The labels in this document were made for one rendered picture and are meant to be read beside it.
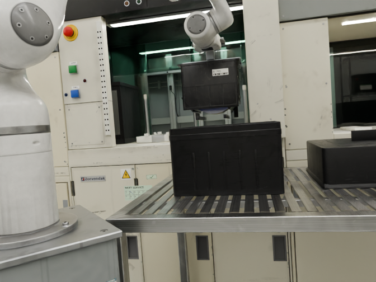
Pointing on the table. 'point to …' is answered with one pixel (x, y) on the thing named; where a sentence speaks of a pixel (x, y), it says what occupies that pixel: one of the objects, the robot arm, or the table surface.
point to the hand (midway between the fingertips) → (210, 47)
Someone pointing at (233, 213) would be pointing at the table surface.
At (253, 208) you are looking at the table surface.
